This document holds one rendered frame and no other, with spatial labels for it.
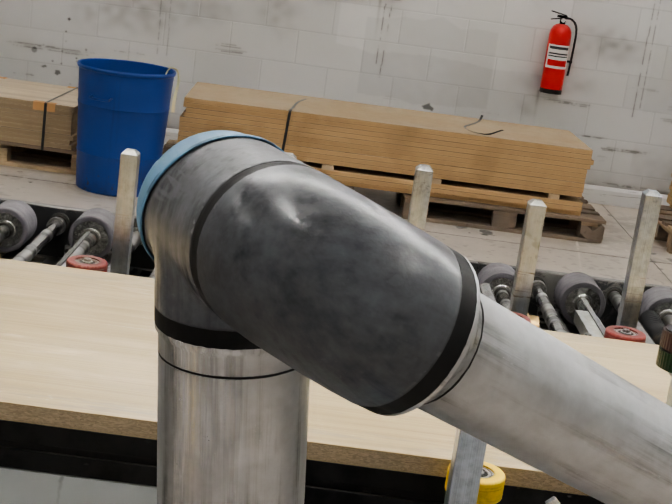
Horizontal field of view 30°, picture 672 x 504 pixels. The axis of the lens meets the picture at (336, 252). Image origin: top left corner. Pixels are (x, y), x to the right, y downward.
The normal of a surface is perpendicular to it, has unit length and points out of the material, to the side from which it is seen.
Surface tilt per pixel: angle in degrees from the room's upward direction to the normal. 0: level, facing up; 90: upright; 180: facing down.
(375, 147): 90
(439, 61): 90
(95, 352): 0
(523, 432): 115
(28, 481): 90
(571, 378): 59
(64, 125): 90
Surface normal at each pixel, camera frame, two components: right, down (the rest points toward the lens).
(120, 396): 0.13, -0.96
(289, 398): 0.73, 0.23
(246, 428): 0.21, 0.30
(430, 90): -0.02, 0.25
